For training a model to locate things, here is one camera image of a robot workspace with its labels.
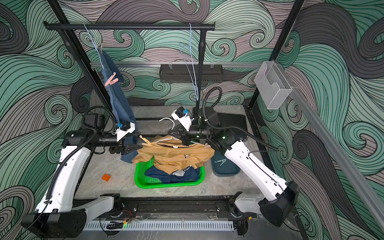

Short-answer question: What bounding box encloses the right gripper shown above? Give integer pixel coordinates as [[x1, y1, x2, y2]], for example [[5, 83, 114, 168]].
[[169, 123, 213, 147]]

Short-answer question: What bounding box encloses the white wire hanger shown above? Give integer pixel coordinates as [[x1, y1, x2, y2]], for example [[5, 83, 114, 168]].
[[155, 117, 179, 143]]

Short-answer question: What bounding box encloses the tan cartoon print t-shirt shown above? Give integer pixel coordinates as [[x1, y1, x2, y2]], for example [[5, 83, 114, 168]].
[[132, 141, 215, 174]]

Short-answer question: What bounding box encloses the navy Mickey print t-shirt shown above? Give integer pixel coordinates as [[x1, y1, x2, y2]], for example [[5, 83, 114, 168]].
[[145, 166, 201, 184]]

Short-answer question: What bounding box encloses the light blue wire hanger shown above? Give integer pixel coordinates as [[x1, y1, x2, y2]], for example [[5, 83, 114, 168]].
[[179, 23, 200, 100]]

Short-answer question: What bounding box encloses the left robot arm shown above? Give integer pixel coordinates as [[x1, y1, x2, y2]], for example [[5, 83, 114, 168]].
[[21, 104, 141, 239]]

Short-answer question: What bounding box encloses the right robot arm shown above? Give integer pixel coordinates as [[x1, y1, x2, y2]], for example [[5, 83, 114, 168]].
[[168, 87, 300, 227]]

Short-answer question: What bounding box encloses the green plastic basket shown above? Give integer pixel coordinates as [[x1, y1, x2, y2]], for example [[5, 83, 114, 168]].
[[134, 157, 206, 189]]

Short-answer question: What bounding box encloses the orange small block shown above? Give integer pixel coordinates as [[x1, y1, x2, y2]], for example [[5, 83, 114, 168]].
[[102, 174, 111, 182]]

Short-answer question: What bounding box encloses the black ribbed case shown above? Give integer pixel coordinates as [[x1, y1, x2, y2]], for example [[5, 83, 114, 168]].
[[218, 113, 248, 130]]

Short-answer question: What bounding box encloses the slate blue t-shirt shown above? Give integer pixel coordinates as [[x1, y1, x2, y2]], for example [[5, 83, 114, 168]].
[[100, 50, 138, 145]]

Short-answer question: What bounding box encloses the teal plastic tray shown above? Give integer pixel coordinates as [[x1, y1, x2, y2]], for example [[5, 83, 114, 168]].
[[211, 151, 241, 177]]

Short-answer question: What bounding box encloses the pink clothespin on blue shirt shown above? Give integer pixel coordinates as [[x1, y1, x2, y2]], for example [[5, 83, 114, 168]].
[[105, 72, 119, 87]]

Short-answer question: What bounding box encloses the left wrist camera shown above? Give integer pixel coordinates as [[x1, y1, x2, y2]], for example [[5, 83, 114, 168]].
[[115, 122, 136, 142]]

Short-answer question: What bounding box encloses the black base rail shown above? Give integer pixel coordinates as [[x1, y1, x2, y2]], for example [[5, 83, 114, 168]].
[[71, 196, 301, 220]]

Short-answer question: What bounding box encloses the white slotted cable duct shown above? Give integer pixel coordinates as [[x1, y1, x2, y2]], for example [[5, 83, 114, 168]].
[[84, 220, 235, 232]]

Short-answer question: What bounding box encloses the clear mesh wall bin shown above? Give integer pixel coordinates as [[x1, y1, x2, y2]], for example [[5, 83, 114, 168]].
[[255, 61, 292, 110]]

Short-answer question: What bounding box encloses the black clothes rack frame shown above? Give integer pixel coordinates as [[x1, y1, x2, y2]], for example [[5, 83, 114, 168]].
[[44, 22, 216, 112]]

